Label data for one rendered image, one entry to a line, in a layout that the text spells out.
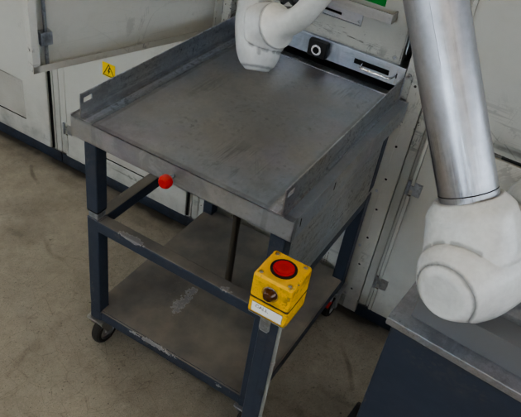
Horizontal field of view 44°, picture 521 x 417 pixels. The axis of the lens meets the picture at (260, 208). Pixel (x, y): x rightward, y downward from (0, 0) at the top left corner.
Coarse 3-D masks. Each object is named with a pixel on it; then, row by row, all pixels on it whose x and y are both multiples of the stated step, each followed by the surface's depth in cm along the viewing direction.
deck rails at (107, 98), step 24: (192, 48) 184; (216, 48) 194; (144, 72) 169; (168, 72) 178; (96, 96) 156; (120, 96) 164; (384, 96) 170; (96, 120) 155; (360, 120) 159; (336, 144) 149; (312, 168) 141; (288, 192) 133
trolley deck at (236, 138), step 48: (144, 96) 167; (192, 96) 170; (240, 96) 174; (288, 96) 177; (336, 96) 181; (96, 144) 156; (144, 144) 150; (192, 144) 153; (240, 144) 156; (288, 144) 158; (192, 192) 147; (240, 192) 141; (336, 192) 154; (288, 240) 139
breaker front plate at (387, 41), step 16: (352, 0) 182; (400, 0) 175; (320, 16) 189; (336, 16) 187; (352, 16) 184; (400, 16) 177; (320, 32) 192; (336, 32) 189; (352, 32) 187; (368, 32) 184; (384, 32) 182; (400, 32) 179; (368, 48) 187; (384, 48) 184; (400, 48) 182
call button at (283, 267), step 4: (276, 264) 116; (280, 264) 116; (284, 264) 116; (288, 264) 116; (292, 264) 117; (276, 268) 115; (280, 268) 115; (284, 268) 115; (288, 268) 116; (292, 268) 116; (276, 272) 115; (280, 272) 114; (284, 272) 115; (288, 272) 115; (292, 272) 115
